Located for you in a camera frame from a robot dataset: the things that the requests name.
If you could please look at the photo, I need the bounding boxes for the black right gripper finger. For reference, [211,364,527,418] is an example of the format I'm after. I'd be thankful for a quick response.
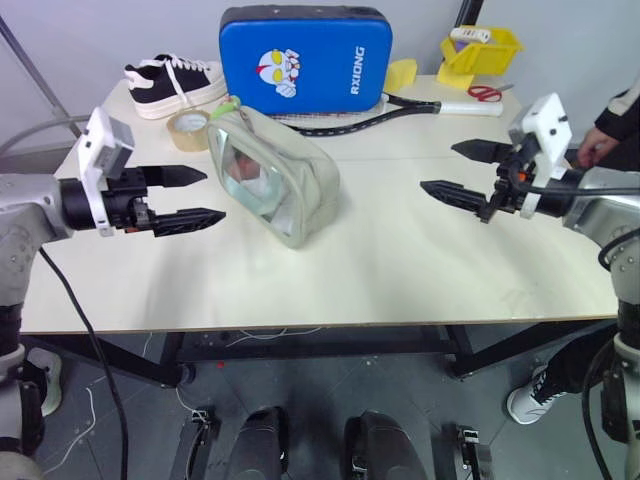
[450,139,515,166]
[419,180,490,214]

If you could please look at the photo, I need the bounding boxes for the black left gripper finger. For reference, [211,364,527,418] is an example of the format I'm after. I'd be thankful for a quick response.
[152,207,228,239]
[142,164,209,190]

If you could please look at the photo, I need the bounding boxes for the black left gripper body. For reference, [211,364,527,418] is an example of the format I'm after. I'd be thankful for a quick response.
[101,166,157,237]

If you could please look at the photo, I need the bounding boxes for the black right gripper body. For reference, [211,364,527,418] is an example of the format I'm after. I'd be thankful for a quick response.
[476,136,540,225]

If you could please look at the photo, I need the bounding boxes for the beige transparent toiletry pouch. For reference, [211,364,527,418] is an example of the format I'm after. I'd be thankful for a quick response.
[205,103,342,250]

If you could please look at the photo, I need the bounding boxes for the bystander bare hand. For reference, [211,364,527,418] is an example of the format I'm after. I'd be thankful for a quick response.
[574,126,620,169]

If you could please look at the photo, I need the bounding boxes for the brown packing tape roll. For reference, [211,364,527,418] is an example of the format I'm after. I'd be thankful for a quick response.
[166,109,213,153]

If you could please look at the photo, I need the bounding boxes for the green zipper pull tag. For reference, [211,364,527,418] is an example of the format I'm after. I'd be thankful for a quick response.
[211,95,242,120]

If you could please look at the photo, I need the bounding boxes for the black and white sneaker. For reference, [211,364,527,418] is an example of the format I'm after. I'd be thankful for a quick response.
[123,53,229,121]

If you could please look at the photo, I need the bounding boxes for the yellow plastic bin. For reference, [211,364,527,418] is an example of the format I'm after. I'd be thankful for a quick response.
[439,27,526,77]

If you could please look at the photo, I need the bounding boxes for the yellow sponge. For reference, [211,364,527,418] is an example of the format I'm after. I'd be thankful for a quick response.
[383,58,419,95]

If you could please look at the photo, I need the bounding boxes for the white power strip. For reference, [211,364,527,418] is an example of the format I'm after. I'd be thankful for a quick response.
[449,26,492,44]

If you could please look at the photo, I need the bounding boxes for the black metal pole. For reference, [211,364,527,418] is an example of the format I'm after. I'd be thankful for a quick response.
[455,0,477,32]

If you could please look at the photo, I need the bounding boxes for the bystander black jacket sleeve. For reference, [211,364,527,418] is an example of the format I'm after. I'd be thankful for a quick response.
[592,73,640,145]

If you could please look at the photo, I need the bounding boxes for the grey metal pole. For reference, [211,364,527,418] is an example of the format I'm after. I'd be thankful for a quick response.
[0,11,77,137]

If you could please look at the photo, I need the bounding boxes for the blue cartoon kick pad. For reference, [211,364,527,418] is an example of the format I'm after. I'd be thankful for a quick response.
[217,4,394,116]

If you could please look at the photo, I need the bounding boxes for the bystander black trouser leg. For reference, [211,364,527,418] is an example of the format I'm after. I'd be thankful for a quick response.
[537,322,621,401]

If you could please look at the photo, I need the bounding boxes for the white bystander sneaker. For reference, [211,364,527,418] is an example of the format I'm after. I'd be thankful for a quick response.
[506,364,569,427]

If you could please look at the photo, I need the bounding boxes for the dark rounded robot foot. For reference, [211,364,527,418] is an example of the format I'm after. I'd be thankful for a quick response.
[343,409,417,480]
[233,405,290,480]

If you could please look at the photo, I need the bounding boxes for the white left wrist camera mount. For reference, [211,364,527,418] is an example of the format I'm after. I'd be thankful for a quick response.
[76,105,136,237]

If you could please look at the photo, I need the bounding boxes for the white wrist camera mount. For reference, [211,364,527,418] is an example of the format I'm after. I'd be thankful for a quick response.
[508,92,574,220]
[76,105,136,237]

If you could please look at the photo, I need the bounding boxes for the red handled scissors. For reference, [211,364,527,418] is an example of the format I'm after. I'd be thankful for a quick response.
[466,83,516,104]

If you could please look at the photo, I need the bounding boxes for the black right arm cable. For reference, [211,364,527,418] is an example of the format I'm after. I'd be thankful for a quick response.
[517,172,640,197]

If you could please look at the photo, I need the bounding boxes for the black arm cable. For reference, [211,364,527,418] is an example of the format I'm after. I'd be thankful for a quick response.
[38,247,130,480]
[517,172,640,197]

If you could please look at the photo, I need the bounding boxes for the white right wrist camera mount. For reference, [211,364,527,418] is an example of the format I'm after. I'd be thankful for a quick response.
[508,92,574,220]

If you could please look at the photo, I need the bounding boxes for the black racket, white handle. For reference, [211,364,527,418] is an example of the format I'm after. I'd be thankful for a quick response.
[269,91,504,139]

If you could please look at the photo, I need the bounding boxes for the grey flexible hose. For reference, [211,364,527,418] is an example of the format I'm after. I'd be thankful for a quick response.
[0,114,92,157]

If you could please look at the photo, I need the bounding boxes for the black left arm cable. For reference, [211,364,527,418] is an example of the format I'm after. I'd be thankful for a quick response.
[38,247,130,480]

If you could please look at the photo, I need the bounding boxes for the black metal table frame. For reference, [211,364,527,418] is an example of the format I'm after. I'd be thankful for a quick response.
[19,319,619,389]

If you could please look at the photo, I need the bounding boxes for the white string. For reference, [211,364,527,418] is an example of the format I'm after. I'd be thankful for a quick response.
[42,325,324,476]

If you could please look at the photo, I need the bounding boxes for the black floor stand bracket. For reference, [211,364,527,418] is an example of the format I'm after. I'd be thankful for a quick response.
[438,423,495,480]
[168,405,222,480]

